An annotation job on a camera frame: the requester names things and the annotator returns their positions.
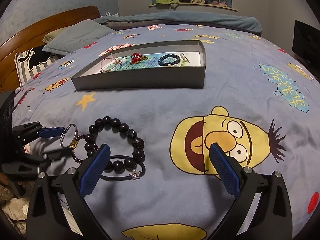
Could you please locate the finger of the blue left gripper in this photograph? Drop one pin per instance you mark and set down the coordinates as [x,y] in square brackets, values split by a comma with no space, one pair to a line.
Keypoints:
[51,132]

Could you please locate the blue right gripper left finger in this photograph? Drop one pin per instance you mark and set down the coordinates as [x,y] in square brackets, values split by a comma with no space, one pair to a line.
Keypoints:
[93,171]

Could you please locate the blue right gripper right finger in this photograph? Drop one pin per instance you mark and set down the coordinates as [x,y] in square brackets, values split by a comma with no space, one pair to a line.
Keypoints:
[227,168]

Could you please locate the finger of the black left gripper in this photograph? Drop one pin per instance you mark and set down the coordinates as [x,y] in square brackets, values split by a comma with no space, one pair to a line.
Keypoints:
[56,155]

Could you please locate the thin silver ring bangle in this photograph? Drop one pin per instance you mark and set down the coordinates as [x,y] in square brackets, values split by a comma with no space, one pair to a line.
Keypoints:
[68,136]

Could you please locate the black white striped cushion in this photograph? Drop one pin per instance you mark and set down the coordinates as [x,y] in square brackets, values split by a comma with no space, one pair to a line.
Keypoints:
[31,62]

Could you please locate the blue Sesame Street bedsheet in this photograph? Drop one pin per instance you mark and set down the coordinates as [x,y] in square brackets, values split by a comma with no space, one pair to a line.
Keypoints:
[258,102]

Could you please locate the grey-green pillow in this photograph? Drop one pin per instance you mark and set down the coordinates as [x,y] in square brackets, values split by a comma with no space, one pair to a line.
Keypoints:
[77,36]

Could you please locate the wooden headboard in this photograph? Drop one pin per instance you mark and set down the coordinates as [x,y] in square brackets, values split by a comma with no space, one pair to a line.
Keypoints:
[32,36]

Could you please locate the printed blue-green paper sheet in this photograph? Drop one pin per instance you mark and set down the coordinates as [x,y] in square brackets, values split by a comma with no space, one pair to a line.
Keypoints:
[154,60]

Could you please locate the red bead gold ornament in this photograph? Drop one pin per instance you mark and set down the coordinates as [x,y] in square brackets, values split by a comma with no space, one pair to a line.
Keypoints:
[137,58]

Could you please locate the grey shallow cardboard tray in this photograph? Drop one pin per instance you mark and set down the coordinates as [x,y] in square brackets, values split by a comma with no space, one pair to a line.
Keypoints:
[191,75]

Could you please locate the long pearl hair pin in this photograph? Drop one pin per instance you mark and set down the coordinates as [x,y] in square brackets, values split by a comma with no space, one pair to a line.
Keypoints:
[184,58]

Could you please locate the teal folded blanket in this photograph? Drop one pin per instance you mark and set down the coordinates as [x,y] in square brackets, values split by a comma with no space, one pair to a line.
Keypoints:
[241,23]

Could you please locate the black television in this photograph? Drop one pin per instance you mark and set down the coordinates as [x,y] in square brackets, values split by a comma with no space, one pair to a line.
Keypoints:
[306,43]

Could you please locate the wooden window sill shelf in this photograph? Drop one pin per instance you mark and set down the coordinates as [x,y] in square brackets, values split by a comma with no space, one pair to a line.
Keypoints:
[174,6]

